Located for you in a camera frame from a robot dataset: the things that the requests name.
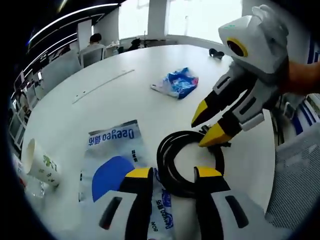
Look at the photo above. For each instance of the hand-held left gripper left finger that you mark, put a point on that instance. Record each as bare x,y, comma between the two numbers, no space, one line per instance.
125,215

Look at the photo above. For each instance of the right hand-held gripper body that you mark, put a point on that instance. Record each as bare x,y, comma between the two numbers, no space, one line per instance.
260,45

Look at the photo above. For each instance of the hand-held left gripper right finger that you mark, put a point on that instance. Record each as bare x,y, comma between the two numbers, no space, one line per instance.
225,215

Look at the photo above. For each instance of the blue plastic bag item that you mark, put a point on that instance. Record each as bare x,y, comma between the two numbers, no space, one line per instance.
177,82

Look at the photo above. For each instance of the blue white wipes packet item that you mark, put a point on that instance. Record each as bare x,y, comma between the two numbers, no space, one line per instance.
112,155

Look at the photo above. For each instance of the clear plastic bottle item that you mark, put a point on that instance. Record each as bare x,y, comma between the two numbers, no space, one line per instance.
35,188

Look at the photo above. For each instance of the white paper cup item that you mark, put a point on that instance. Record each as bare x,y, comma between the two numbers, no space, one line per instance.
42,167

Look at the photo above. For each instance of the small black object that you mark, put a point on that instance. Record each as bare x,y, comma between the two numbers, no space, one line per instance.
216,53

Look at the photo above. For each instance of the grey mesh chair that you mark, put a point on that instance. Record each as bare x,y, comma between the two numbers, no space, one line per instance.
297,175

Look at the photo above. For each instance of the white power strip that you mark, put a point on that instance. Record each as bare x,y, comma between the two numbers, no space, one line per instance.
102,86

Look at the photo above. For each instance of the grey office chair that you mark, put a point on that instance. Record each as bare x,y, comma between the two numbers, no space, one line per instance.
91,57

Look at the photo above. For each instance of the grey office partition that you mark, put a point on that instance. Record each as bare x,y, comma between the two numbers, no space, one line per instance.
61,68

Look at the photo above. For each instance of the long ceiling light strip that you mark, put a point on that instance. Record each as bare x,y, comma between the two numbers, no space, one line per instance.
65,18

